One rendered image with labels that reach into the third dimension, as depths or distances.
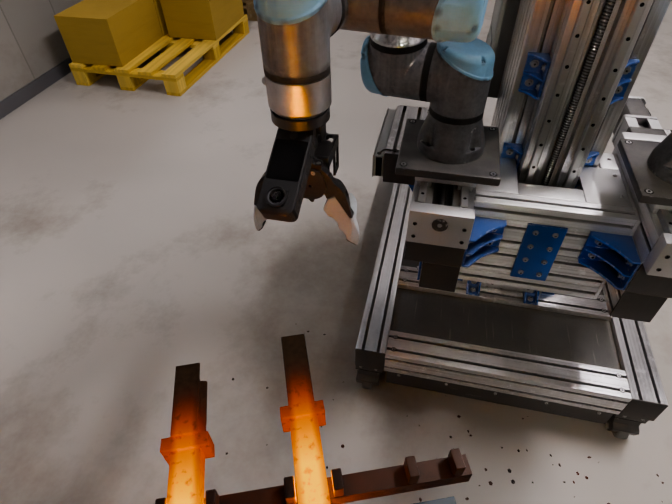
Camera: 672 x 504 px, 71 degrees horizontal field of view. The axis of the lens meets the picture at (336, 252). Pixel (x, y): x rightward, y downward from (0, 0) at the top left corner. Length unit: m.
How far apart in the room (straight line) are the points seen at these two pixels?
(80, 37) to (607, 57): 3.16
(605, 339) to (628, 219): 0.55
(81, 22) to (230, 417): 2.74
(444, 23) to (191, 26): 3.37
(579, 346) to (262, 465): 1.00
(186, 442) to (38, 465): 1.25
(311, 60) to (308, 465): 0.41
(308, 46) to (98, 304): 1.66
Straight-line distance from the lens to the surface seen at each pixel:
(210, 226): 2.21
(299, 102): 0.54
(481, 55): 1.00
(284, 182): 0.54
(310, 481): 0.49
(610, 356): 1.62
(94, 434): 1.72
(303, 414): 0.52
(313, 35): 0.52
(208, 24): 3.79
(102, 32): 3.56
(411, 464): 0.51
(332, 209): 0.63
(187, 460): 0.52
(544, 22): 1.17
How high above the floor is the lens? 1.40
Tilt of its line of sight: 44 degrees down
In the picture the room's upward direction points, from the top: 1 degrees counter-clockwise
